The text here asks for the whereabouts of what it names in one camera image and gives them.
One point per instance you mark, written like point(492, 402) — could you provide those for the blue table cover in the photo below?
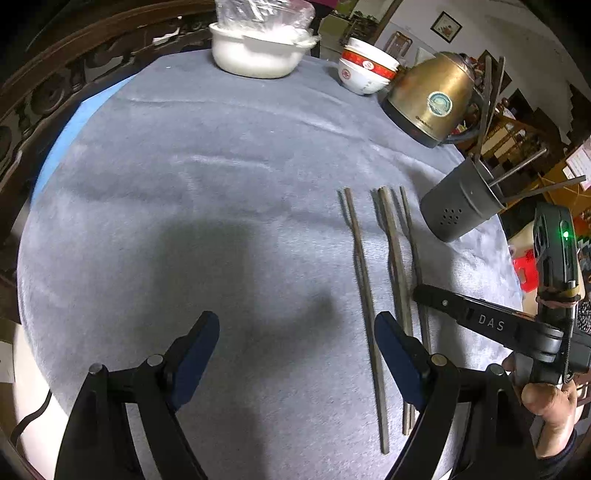
point(60, 147)

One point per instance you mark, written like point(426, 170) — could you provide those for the white basin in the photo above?
point(254, 57)

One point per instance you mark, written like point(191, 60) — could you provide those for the dark chopstick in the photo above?
point(364, 295)
point(395, 207)
point(485, 106)
point(392, 240)
point(521, 164)

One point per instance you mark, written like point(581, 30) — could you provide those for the person's right forearm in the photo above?
point(570, 461)

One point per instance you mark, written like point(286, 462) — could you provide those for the gold electric kettle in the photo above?
point(429, 101)

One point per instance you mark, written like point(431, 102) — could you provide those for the chopsticks in holder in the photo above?
point(517, 138)

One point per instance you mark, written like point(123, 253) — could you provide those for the red plastic chair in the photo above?
point(524, 270)

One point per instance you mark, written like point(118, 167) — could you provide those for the tall-backed wooden chair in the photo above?
point(399, 44)

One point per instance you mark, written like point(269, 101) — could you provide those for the clear plastic bag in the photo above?
point(263, 14)

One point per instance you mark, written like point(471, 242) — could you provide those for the grey tablecloth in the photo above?
point(207, 207)

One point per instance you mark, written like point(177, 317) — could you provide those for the carved dark wooden bench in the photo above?
point(41, 87)

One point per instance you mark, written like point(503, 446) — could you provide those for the grey metal chopstick holder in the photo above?
point(457, 212)

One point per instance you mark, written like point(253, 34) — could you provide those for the red banded porcelain bowl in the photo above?
point(364, 63)

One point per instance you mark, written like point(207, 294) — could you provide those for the brown chopstick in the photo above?
point(415, 258)
point(549, 187)
point(495, 101)

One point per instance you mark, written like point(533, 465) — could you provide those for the framed wall picture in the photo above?
point(447, 25)

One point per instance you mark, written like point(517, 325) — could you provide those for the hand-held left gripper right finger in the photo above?
point(397, 364)

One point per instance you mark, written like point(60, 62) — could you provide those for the wall calendar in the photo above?
point(579, 161)

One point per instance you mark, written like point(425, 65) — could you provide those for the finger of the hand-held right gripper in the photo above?
point(461, 310)

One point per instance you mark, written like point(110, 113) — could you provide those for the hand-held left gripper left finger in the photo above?
point(198, 350)

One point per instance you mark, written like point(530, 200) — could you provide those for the white porcelain bowl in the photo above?
point(371, 50)
point(360, 82)

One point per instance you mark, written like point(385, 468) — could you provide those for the person's right hand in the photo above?
point(554, 408)

